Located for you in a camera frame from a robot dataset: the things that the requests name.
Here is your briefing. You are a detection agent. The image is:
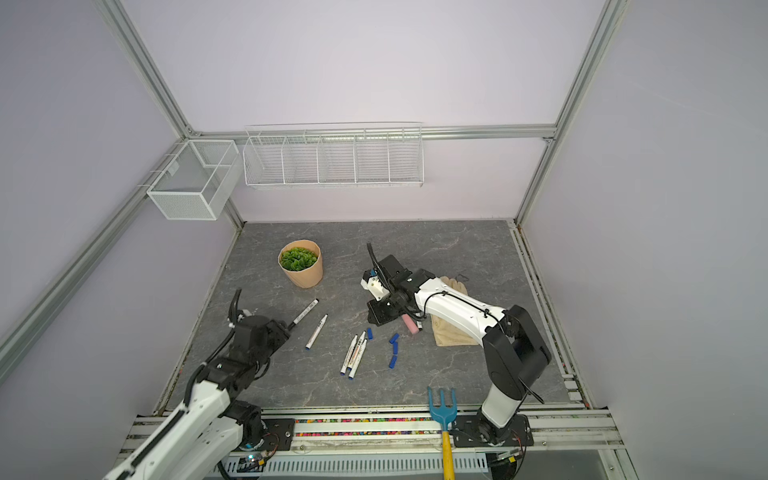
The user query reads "teal rake yellow handle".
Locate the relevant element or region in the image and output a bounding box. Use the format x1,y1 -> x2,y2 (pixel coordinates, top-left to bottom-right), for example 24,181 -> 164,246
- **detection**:
427,387 -> 458,480

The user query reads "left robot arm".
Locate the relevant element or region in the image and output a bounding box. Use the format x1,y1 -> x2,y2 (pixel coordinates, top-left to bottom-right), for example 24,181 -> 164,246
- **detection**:
105,310 -> 291,479

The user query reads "white marker pen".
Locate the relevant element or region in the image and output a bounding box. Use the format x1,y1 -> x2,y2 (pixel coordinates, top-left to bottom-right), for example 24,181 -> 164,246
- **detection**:
305,314 -> 329,350
348,339 -> 368,379
346,330 -> 367,372
287,298 -> 319,331
340,335 -> 359,376

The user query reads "white wire shelf basket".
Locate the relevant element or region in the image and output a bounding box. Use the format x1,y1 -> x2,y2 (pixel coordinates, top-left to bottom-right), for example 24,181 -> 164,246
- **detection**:
243,122 -> 425,188

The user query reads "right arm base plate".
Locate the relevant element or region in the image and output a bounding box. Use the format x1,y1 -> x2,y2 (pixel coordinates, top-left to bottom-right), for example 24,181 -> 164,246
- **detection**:
449,412 -> 534,448

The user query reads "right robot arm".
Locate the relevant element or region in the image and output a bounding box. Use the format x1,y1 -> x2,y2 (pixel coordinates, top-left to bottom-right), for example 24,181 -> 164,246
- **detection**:
361,255 -> 552,430

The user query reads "beige work glove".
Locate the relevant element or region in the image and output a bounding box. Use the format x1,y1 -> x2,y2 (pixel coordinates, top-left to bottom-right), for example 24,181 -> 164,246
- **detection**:
431,276 -> 479,347

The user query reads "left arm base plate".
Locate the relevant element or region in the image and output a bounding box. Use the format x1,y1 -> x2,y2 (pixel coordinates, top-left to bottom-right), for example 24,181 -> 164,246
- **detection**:
235,417 -> 296,453

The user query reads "white wire mesh box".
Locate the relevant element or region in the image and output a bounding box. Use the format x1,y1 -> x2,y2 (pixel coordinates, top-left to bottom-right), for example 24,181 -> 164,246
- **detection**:
148,139 -> 244,221

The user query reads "purple trowel pink handle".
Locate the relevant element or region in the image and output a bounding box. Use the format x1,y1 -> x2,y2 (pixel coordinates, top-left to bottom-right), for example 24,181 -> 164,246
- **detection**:
401,314 -> 420,335

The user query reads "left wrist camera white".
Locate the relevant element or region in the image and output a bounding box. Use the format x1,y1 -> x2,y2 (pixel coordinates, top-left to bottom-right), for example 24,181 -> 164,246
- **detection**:
227,288 -> 252,329

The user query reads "beige pot with green plant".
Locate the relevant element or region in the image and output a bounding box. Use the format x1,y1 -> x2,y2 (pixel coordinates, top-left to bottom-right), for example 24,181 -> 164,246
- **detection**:
278,240 -> 324,289

